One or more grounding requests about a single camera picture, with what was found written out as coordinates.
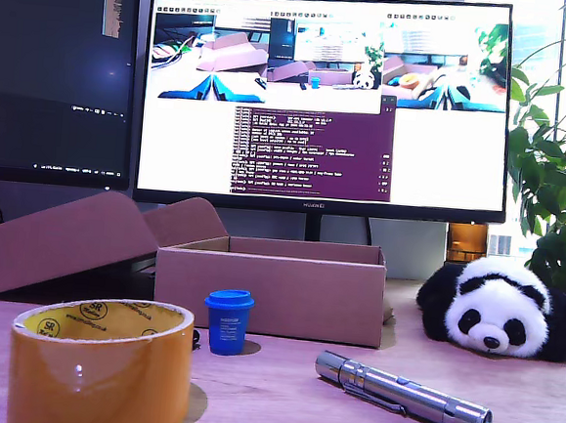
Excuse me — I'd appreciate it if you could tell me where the orange-brown packing tape roll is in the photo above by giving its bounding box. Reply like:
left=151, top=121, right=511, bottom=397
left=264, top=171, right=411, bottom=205
left=4, top=289, right=198, bottom=423

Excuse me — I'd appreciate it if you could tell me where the open brown cardboard box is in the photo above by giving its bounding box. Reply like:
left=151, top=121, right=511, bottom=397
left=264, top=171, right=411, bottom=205
left=0, top=181, right=405, bottom=352

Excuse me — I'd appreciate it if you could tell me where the small blue lidded cup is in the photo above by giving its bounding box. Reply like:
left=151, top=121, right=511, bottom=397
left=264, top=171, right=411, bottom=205
left=199, top=287, right=257, bottom=359

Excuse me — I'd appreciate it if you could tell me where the bright-screen Huawei monitor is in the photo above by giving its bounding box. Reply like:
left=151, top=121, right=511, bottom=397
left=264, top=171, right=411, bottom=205
left=129, top=0, right=524, bottom=258

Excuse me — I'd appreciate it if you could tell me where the silver pen flashlight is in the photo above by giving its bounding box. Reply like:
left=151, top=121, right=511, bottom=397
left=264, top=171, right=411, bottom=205
left=310, top=349, right=499, bottom=423

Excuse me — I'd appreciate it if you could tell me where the black and white panda plush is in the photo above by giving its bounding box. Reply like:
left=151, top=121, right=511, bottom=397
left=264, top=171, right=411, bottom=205
left=412, top=253, right=566, bottom=365

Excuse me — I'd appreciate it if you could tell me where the dark computer monitor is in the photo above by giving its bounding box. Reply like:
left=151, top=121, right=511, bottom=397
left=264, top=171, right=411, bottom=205
left=0, top=0, right=145, bottom=192

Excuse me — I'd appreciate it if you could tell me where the green leafy plant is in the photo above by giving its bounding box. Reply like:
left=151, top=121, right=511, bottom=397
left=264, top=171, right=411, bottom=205
left=494, top=0, right=566, bottom=293

